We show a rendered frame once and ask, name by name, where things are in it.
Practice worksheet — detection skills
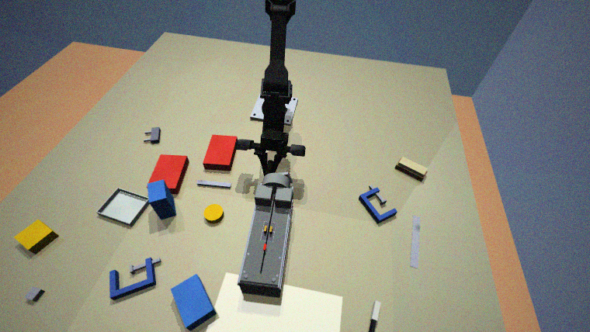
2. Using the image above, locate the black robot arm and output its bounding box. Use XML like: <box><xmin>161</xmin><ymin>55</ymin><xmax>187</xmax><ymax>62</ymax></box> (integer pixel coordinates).
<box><xmin>260</xmin><ymin>0</ymin><xmax>296</xmax><ymax>150</ymax></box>

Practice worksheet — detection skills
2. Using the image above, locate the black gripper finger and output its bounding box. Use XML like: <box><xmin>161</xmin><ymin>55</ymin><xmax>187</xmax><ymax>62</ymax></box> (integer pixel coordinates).
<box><xmin>254</xmin><ymin>153</ymin><xmax>267</xmax><ymax>177</ymax></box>
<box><xmin>272</xmin><ymin>154</ymin><xmax>287</xmax><ymax>173</ymax></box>

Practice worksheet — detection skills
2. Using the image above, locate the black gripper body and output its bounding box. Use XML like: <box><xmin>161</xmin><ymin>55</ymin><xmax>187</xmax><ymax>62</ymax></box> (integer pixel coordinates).
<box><xmin>235</xmin><ymin>121</ymin><xmax>306</xmax><ymax>157</ymax></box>

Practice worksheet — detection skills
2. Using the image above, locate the red rectangular block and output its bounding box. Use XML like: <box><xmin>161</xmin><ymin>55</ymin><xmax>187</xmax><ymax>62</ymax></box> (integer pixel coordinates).
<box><xmin>203</xmin><ymin>135</ymin><xmax>238</xmax><ymax>171</ymax></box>
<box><xmin>148</xmin><ymin>154</ymin><xmax>189</xmax><ymax>194</ymax></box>

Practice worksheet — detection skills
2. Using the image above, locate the blue c-clamp with grey screw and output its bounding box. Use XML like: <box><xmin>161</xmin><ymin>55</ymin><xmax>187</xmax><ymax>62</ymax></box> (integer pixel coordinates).
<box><xmin>109</xmin><ymin>258</ymin><xmax>161</xmax><ymax>300</ymax></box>
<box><xmin>359</xmin><ymin>185</ymin><xmax>397</xmax><ymax>224</ymax></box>

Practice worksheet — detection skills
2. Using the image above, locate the yellow short cylinder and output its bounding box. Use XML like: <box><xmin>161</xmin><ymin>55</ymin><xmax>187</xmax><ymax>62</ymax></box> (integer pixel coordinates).
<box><xmin>204</xmin><ymin>204</ymin><xmax>224</xmax><ymax>223</ymax></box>

